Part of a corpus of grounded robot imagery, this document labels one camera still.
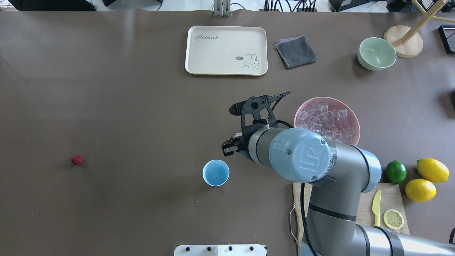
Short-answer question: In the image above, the green lime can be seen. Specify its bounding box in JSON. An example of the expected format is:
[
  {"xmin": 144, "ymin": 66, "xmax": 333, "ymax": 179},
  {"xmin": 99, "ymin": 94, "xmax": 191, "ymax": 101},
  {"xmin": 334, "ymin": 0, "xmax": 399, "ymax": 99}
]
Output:
[{"xmin": 385, "ymin": 160, "xmax": 407, "ymax": 184}]

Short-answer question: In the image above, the yellow plastic knife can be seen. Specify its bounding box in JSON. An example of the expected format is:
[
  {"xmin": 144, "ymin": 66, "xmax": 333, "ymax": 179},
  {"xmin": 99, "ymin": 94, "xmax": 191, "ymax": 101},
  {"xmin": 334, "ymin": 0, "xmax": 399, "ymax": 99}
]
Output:
[{"xmin": 371, "ymin": 189, "xmax": 382, "ymax": 227}]

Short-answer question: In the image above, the grey folded cloth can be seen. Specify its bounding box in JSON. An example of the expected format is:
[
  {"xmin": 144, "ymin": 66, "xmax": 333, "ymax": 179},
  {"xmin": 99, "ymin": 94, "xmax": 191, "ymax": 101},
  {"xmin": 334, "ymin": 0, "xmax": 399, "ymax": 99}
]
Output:
[{"xmin": 275, "ymin": 34, "xmax": 317, "ymax": 69}]

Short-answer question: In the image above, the red strawberry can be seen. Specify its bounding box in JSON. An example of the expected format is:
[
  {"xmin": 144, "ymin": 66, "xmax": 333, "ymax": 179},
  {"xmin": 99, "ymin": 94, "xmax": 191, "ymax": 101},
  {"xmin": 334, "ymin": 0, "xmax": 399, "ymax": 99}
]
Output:
[{"xmin": 71, "ymin": 155, "xmax": 83, "ymax": 166}]

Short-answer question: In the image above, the whole yellow lemon inner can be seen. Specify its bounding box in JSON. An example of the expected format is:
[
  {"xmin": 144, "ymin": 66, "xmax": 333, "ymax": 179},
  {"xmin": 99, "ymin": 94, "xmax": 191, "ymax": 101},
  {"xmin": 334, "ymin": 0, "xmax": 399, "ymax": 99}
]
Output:
[{"xmin": 405, "ymin": 179, "xmax": 437, "ymax": 202}]

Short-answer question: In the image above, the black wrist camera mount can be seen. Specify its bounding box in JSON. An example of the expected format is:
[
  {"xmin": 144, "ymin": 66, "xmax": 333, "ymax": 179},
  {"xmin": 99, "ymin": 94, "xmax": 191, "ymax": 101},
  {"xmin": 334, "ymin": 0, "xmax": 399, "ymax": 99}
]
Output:
[{"xmin": 229, "ymin": 91, "xmax": 292, "ymax": 139}]

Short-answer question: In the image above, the wooden cutting board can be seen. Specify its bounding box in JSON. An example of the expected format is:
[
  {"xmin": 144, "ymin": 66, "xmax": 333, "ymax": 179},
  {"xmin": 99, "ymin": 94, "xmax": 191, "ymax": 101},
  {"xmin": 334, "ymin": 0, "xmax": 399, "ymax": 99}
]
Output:
[{"xmin": 290, "ymin": 182, "xmax": 410, "ymax": 246}]

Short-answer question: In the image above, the pile of clear ice cubes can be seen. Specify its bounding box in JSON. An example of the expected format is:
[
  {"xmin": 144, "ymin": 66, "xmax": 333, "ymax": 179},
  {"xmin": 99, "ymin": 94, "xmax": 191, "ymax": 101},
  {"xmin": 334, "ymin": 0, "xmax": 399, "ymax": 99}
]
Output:
[{"xmin": 296, "ymin": 101, "xmax": 357, "ymax": 143}]

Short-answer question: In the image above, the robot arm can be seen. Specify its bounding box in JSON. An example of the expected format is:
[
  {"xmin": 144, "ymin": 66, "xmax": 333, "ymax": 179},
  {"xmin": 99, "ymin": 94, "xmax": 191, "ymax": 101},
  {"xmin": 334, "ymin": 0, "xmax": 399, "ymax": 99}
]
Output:
[{"xmin": 221, "ymin": 126, "xmax": 454, "ymax": 256}]

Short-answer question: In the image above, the pink bowl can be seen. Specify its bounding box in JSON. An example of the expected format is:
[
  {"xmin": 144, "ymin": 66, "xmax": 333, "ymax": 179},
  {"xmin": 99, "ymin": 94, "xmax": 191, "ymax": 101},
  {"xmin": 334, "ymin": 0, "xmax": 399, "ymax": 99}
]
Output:
[{"xmin": 294, "ymin": 97, "xmax": 360, "ymax": 145}]

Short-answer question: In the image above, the whole yellow lemon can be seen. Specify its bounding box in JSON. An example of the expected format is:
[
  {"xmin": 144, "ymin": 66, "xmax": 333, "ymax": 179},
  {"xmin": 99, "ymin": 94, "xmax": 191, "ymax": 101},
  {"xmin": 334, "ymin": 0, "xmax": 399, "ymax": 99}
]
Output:
[
  {"xmin": 416, "ymin": 158, "xmax": 450, "ymax": 183},
  {"xmin": 405, "ymin": 179, "xmax": 437, "ymax": 202}
]

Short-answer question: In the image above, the lemon slice on board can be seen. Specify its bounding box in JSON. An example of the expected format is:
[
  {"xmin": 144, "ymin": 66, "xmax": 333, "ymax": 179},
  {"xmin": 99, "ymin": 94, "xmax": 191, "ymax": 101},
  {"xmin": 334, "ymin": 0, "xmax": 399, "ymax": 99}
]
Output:
[{"xmin": 382, "ymin": 209, "xmax": 405, "ymax": 230}]

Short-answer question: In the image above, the whole yellow lemon outer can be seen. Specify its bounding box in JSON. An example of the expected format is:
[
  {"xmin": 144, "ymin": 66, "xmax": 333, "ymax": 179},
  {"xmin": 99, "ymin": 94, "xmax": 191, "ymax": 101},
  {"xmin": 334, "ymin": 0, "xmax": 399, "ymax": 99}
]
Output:
[{"xmin": 416, "ymin": 158, "xmax": 450, "ymax": 183}]

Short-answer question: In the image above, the cream rabbit serving tray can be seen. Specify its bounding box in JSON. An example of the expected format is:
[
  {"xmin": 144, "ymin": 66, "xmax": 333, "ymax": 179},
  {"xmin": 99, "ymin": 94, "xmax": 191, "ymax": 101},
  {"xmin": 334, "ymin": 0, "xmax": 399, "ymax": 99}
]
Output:
[{"xmin": 184, "ymin": 26, "xmax": 268, "ymax": 76}]

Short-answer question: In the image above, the light blue plastic cup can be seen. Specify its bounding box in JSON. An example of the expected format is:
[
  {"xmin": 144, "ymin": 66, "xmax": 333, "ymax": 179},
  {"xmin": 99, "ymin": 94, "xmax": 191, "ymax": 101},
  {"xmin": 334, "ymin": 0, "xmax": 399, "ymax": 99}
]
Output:
[{"xmin": 202, "ymin": 159, "xmax": 230, "ymax": 187}]

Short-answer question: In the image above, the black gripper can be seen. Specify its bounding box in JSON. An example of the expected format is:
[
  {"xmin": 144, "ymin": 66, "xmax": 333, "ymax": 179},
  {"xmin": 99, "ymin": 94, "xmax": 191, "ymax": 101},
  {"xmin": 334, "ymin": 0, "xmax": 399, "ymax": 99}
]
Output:
[{"xmin": 221, "ymin": 133, "xmax": 251, "ymax": 157}]

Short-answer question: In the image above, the pale green bowl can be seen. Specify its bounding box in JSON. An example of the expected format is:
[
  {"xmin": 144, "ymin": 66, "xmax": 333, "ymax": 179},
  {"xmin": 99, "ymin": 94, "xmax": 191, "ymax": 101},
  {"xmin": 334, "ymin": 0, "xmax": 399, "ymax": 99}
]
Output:
[{"xmin": 357, "ymin": 37, "xmax": 397, "ymax": 71}]

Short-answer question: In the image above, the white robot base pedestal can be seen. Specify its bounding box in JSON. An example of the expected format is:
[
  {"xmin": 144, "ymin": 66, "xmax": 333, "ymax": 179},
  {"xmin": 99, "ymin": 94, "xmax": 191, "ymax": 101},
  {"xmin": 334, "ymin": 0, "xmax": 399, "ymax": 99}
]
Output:
[{"xmin": 174, "ymin": 244, "xmax": 268, "ymax": 256}]

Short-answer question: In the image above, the wooden stand round base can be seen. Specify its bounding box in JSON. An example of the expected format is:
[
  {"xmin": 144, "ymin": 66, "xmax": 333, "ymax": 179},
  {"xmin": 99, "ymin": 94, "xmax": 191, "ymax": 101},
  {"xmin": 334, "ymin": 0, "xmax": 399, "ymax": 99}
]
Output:
[{"xmin": 383, "ymin": 0, "xmax": 455, "ymax": 58}]

